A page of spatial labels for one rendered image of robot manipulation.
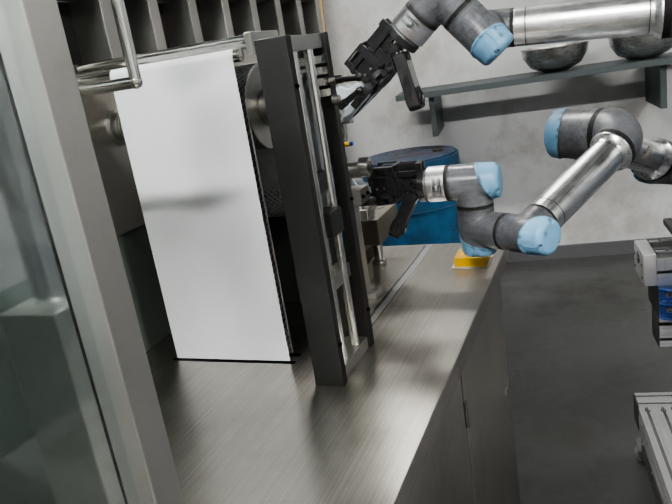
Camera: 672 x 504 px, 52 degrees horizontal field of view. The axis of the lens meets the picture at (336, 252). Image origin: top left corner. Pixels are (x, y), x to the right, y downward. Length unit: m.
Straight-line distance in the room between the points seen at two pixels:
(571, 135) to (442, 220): 2.10
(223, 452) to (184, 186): 0.46
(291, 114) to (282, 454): 0.47
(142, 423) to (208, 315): 0.76
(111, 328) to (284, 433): 0.56
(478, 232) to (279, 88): 0.59
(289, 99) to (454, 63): 3.22
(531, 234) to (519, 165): 2.92
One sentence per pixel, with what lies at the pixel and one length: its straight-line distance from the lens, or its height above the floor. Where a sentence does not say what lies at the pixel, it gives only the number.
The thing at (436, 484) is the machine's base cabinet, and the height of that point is 0.74.
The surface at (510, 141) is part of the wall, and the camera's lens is 4.21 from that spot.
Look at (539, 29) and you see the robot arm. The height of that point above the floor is 1.39.
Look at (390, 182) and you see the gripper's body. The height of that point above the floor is 1.13.
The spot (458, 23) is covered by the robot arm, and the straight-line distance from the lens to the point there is 1.31.
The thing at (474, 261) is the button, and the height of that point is 0.91.
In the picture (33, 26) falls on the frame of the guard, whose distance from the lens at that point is 0.46.
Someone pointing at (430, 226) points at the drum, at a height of 0.45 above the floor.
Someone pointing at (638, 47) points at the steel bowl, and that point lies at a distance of 3.79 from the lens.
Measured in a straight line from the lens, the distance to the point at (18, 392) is 0.45.
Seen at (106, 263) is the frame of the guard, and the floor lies 1.30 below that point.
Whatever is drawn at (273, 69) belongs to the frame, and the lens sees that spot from 0.99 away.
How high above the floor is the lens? 1.41
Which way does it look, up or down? 16 degrees down
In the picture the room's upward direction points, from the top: 9 degrees counter-clockwise
